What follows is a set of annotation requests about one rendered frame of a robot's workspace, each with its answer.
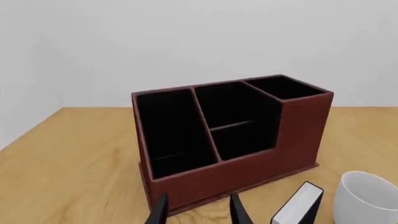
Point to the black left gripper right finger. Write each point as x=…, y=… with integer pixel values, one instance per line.
x=238, y=210

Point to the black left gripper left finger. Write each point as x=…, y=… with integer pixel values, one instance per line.
x=158, y=211

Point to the black book with white pages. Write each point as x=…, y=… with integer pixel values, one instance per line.
x=297, y=205

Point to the red-brown desk caddy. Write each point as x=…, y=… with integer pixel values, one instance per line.
x=236, y=130

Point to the white mug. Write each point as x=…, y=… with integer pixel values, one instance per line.
x=363, y=198

